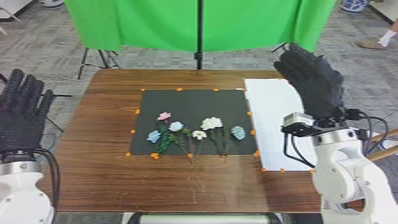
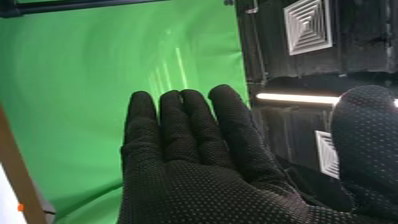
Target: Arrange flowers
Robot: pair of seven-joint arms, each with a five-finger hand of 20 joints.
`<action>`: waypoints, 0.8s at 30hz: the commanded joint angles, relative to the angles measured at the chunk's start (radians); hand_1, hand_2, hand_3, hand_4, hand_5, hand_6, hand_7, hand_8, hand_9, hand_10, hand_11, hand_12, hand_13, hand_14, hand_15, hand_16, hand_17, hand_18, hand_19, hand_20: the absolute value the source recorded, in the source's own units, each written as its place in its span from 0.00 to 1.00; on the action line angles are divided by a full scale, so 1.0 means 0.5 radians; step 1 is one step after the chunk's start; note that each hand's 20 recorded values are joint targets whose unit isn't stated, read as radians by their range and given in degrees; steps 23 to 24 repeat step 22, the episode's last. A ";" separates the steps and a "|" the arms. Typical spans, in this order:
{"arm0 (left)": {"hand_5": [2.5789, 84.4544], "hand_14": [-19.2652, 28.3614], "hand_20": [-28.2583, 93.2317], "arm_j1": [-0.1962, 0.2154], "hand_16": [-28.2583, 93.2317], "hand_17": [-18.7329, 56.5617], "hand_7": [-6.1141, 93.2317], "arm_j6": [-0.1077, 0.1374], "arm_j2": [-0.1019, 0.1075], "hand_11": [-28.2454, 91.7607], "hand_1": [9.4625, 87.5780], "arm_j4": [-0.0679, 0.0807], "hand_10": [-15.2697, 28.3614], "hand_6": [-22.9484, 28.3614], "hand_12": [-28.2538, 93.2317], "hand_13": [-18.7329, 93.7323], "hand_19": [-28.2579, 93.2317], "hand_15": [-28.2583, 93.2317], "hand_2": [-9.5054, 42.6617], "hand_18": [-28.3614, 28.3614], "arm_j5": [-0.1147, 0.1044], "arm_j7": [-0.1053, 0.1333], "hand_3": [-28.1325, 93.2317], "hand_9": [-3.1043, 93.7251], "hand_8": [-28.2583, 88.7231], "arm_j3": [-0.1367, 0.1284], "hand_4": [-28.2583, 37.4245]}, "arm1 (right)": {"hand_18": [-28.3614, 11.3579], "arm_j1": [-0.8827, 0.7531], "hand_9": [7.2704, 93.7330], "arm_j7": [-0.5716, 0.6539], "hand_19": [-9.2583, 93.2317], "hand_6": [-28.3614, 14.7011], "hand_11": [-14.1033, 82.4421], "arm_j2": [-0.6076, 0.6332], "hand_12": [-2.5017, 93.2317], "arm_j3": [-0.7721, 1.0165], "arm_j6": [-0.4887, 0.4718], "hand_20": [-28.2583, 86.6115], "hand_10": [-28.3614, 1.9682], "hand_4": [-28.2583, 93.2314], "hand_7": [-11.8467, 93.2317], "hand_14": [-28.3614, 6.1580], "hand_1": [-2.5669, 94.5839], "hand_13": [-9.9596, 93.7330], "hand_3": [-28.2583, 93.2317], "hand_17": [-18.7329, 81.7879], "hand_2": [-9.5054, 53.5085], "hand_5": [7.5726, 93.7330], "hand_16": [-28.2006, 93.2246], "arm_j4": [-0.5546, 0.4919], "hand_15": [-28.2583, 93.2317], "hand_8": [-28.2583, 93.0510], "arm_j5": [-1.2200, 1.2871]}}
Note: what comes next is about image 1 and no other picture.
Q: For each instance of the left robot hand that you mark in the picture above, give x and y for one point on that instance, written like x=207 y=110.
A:
x=24 y=116

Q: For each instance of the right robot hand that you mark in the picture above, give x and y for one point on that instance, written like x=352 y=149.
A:
x=313 y=83

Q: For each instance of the pale blue flower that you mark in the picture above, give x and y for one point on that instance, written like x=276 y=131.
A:
x=239 y=132

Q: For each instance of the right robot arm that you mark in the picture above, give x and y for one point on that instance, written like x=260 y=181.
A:
x=349 y=173

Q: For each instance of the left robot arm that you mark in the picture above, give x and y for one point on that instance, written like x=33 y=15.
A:
x=20 y=193

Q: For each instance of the white sheet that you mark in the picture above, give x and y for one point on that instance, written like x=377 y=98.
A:
x=272 y=110

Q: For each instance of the person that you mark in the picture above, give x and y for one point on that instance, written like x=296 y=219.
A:
x=384 y=39

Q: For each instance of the large white flower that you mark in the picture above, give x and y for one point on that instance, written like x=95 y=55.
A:
x=212 y=123

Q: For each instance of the dark mat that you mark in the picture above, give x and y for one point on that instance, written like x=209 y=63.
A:
x=193 y=103

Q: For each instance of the black tripod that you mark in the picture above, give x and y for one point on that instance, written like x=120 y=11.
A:
x=102 y=60

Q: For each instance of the pink flower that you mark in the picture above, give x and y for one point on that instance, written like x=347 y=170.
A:
x=164 y=116

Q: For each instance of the black stand pole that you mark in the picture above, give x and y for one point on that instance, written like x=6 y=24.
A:
x=200 y=33

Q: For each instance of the blue white porcelain vase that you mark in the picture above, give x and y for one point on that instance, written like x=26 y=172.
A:
x=354 y=5
x=52 y=2

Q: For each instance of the small white flower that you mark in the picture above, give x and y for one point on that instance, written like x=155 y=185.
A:
x=200 y=134

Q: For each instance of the pale grey bar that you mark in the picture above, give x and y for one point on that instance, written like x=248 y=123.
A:
x=201 y=219

